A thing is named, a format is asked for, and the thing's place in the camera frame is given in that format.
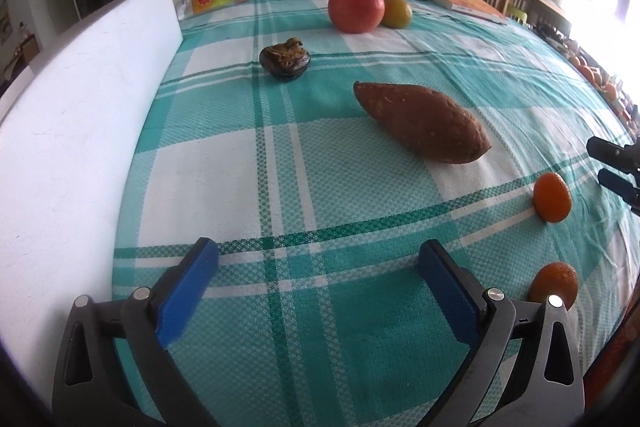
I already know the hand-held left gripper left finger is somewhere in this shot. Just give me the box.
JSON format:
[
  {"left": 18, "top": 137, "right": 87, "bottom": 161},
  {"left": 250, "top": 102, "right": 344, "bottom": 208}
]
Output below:
[{"left": 51, "top": 237, "right": 221, "bottom": 427}]

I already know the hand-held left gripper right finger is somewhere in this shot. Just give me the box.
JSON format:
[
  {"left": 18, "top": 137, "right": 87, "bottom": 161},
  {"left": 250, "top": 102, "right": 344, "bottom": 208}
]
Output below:
[{"left": 418, "top": 240, "right": 586, "bottom": 427}]

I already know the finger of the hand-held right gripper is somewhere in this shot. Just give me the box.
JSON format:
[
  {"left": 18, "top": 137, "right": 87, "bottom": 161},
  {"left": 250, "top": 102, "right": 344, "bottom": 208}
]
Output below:
[
  {"left": 597, "top": 168, "right": 640, "bottom": 214},
  {"left": 587, "top": 136, "right": 640, "bottom": 174}
]

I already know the small tangerine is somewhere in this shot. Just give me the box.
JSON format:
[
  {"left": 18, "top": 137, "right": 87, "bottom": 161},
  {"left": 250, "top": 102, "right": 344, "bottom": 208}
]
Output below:
[
  {"left": 532, "top": 172, "right": 572, "bottom": 224},
  {"left": 528, "top": 262, "right": 579, "bottom": 313}
]

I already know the brown sweet potato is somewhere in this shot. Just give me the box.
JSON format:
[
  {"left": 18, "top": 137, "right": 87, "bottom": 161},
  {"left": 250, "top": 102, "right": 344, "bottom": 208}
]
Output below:
[{"left": 353, "top": 81, "right": 493, "bottom": 165}]

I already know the white foam box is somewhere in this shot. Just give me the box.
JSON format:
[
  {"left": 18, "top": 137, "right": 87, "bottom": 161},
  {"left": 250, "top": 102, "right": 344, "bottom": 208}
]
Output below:
[{"left": 0, "top": 0, "right": 184, "bottom": 408}]

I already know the dark brown wrinkled fruit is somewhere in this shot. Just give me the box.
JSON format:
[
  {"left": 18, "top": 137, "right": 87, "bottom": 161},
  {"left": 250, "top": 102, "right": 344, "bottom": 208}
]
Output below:
[{"left": 259, "top": 38, "right": 312, "bottom": 80}]

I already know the yellow-green citrus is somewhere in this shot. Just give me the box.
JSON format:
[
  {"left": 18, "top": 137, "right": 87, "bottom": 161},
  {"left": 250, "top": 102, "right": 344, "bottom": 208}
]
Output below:
[{"left": 381, "top": 0, "right": 413, "bottom": 29}]

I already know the red apple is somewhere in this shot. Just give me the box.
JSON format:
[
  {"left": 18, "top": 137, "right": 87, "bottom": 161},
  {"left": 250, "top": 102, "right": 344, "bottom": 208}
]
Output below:
[{"left": 328, "top": 0, "right": 386, "bottom": 34}]

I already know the pile of oranges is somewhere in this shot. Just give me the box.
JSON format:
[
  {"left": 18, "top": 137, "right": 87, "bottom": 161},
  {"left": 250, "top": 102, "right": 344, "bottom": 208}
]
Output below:
[{"left": 569, "top": 53, "right": 622, "bottom": 104}]

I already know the teal plaid tablecloth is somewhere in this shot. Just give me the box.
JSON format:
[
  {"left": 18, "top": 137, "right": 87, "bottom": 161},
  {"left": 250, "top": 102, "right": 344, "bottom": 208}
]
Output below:
[{"left": 114, "top": 0, "right": 640, "bottom": 427}]

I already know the orange cover book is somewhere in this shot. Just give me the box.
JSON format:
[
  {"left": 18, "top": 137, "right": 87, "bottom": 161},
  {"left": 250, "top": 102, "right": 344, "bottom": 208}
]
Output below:
[{"left": 429, "top": 0, "right": 511, "bottom": 26}]

